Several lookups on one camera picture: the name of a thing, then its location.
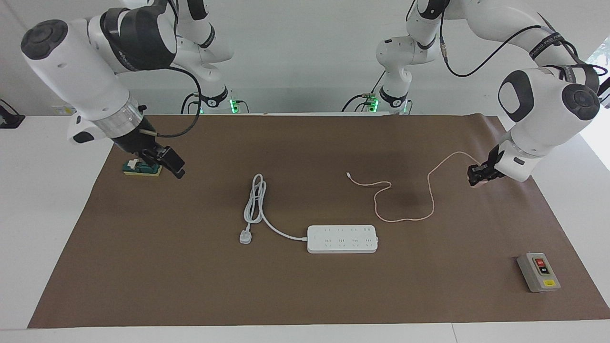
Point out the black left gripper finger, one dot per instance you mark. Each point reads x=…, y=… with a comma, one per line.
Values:
x=493, y=176
x=476, y=172

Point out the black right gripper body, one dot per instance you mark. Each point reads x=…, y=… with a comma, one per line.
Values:
x=136, y=142

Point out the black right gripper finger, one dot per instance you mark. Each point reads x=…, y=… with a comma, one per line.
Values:
x=151, y=158
x=171, y=161

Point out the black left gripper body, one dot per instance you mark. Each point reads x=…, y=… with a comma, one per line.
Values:
x=493, y=161

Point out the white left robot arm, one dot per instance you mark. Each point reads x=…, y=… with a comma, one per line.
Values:
x=538, y=119

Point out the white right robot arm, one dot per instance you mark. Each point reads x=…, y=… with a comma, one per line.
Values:
x=71, y=71

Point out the brown table mat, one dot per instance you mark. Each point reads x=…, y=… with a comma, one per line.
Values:
x=190, y=276

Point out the green knife switch yellow base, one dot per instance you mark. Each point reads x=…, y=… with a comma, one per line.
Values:
x=136, y=170

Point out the grey on-off switch box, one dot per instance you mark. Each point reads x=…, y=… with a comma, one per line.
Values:
x=538, y=272

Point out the black table clamp mount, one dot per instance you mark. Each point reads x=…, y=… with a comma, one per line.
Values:
x=9, y=121

